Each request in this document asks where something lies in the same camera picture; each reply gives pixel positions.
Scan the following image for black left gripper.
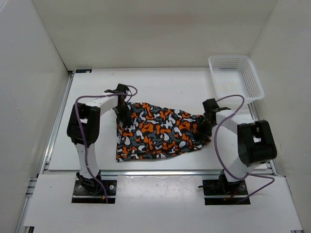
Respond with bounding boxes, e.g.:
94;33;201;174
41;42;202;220
112;102;132;124

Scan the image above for orange camouflage shorts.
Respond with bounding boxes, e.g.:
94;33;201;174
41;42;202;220
116;102;211;162

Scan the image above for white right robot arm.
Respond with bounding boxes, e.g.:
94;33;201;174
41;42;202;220
195;99;277;194

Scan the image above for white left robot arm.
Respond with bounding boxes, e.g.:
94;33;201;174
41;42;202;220
67;84;134;194

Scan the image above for small blue label sticker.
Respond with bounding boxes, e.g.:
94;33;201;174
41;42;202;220
75;69;92;73

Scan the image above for white perforated plastic basket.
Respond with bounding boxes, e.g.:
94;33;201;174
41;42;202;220
208;55;264;105

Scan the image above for aluminium frame rail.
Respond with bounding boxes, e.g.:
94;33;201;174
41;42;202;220
247;102;277;175
36;71;75;178

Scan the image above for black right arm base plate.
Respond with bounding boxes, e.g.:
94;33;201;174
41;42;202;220
198;180;251;206

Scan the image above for front aluminium rail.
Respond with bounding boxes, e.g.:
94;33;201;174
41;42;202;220
97;169;276;177

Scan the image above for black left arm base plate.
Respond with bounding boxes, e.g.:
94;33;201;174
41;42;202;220
71;179;117;204

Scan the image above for left aluminium frame rail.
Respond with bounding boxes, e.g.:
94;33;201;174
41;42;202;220
36;71;75;178

